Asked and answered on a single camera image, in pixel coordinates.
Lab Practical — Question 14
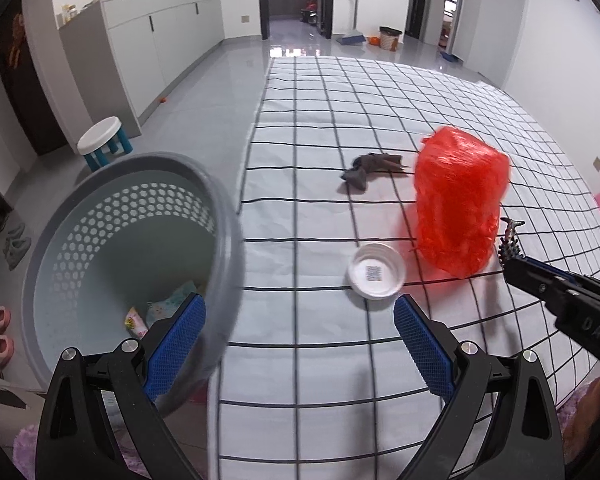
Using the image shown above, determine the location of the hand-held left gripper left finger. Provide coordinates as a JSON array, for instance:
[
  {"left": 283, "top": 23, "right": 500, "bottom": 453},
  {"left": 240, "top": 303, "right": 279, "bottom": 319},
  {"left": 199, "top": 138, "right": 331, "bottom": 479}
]
[{"left": 36, "top": 292, "right": 207, "bottom": 480}]

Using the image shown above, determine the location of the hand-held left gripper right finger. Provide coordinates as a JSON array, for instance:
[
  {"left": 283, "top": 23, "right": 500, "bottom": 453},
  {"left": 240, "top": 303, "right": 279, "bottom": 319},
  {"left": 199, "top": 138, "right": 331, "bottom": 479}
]
[{"left": 393, "top": 294, "right": 566, "bottom": 480}]

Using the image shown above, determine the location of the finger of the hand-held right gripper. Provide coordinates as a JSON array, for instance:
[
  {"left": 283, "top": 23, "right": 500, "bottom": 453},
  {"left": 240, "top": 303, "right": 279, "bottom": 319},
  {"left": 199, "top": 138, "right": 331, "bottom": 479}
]
[
  {"left": 503, "top": 259, "right": 576, "bottom": 306},
  {"left": 517, "top": 256, "right": 600, "bottom": 293}
]

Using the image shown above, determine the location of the colourful snack wrapper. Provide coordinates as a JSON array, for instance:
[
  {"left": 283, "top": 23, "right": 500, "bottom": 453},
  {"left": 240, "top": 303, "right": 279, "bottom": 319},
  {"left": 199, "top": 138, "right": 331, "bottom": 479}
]
[{"left": 125, "top": 307, "right": 151, "bottom": 338}]

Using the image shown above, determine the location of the small dark toy fish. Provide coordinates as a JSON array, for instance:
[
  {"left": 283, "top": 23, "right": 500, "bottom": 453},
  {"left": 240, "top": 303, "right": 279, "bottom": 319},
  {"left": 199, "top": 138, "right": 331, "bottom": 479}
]
[{"left": 499, "top": 217, "right": 526, "bottom": 266}]

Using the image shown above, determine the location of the red plastic bag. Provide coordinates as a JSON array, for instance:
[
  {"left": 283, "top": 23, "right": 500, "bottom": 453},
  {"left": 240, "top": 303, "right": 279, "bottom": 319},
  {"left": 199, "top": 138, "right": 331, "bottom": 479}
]
[{"left": 412, "top": 126, "right": 511, "bottom": 278}]

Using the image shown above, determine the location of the grey perforated plastic basket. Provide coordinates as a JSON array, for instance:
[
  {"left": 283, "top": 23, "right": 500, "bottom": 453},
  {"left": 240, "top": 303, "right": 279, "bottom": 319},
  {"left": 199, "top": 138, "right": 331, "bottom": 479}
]
[{"left": 22, "top": 151, "right": 246, "bottom": 418}]

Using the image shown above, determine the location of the white wet wipe packet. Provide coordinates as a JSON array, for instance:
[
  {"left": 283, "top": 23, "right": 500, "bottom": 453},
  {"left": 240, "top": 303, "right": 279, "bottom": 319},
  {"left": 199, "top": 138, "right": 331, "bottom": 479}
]
[{"left": 147, "top": 282, "right": 197, "bottom": 328}]

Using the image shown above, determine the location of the white plastic bowl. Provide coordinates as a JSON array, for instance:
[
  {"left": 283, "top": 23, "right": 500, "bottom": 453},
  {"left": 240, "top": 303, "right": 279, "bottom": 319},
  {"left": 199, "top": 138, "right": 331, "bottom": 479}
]
[{"left": 347, "top": 242, "right": 407, "bottom": 302}]

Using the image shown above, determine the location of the dark crumpled cloth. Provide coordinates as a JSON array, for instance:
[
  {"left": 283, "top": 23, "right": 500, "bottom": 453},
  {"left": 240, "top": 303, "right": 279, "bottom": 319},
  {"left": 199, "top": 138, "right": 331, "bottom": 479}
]
[{"left": 341, "top": 152, "right": 411, "bottom": 193}]

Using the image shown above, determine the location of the pink fuzzy garment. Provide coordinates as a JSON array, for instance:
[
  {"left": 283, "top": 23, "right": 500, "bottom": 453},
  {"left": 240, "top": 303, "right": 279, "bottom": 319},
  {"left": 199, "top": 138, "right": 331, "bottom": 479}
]
[{"left": 12, "top": 425, "right": 56, "bottom": 480}]

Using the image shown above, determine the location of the white and teal stool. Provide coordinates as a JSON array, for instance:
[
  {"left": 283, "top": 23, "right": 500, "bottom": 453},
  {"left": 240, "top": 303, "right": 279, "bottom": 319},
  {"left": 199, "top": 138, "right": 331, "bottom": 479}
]
[{"left": 77, "top": 116, "right": 133, "bottom": 171}]

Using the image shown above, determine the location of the brown waste bin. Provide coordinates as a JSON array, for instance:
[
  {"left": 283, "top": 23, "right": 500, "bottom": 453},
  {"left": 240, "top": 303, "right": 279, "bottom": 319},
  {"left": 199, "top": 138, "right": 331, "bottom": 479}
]
[{"left": 379, "top": 26, "right": 403, "bottom": 52}]

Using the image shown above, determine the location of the dark brown door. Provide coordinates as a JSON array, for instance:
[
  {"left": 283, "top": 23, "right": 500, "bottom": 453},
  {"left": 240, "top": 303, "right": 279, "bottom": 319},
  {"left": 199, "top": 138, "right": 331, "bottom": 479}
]
[{"left": 0, "top": 0, "right": 68, "bottom": 156}]

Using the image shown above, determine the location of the grey sideboard cabinet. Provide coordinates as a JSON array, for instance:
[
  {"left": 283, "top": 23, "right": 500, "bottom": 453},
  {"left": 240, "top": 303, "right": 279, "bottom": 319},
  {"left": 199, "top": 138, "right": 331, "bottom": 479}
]
[{"left": 22, "top": 0, "right": 226, "bottom": 138}]

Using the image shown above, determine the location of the orange door decoration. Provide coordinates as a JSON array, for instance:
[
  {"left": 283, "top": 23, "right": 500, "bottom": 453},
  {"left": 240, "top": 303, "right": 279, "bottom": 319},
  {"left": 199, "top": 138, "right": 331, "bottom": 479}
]
[{"left": 12, "top": 12, "right": 28, "bottom": 61}]

